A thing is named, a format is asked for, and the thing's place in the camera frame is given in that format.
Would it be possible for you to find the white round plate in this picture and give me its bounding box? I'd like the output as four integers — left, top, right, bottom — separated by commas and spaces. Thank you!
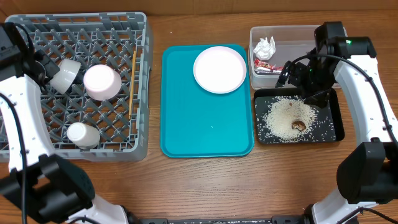
193, 46, 247, 94

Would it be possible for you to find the red snack wrapper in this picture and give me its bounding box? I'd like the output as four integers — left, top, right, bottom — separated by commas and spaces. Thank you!
254, 59, 283, 75

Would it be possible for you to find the brown food scrap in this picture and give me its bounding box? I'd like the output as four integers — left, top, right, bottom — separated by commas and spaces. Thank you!
292, 120, 307, 132

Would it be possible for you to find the white cup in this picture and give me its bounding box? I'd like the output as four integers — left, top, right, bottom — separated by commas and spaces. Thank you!
67, 122, 100, 150

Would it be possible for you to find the teal plastic serving tray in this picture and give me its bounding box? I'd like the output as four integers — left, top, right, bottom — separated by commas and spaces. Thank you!
160, 45, 254, 158

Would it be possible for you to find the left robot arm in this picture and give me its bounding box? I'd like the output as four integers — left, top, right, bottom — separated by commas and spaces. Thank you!
1, 22, 135, 223

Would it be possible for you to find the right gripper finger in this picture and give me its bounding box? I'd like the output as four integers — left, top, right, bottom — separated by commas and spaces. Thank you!
275, 61, 294, 88
303, 90, 330, 108

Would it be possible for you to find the grey bowl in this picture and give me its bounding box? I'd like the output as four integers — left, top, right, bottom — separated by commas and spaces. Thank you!
50, 58, 81, 94

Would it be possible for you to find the white tissue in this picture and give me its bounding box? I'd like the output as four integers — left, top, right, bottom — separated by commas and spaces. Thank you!
253, 37, 276, 60

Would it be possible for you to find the wooden chopstick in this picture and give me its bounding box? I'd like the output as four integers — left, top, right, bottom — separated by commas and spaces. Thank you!
128, 50, 137, 119

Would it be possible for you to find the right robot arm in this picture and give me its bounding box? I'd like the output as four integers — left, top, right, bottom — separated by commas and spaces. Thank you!
275, 36, 397, 223

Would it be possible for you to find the black food waste tray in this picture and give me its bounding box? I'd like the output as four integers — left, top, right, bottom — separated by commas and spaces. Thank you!
253, 86, 346, 145

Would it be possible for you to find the pile of white rice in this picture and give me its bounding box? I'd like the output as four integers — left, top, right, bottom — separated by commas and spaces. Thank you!
255, 95, 336, 144

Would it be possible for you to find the grey plastic dish rack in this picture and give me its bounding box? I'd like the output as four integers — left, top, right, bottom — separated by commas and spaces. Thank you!
8, 12, 153, 161

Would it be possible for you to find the pink white small bowl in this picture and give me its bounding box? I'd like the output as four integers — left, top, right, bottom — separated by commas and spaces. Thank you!
83, 65, 122, 101

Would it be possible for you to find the clear plastic waste bin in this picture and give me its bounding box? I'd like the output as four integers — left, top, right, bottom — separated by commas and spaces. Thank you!
248, 25, 318, 90

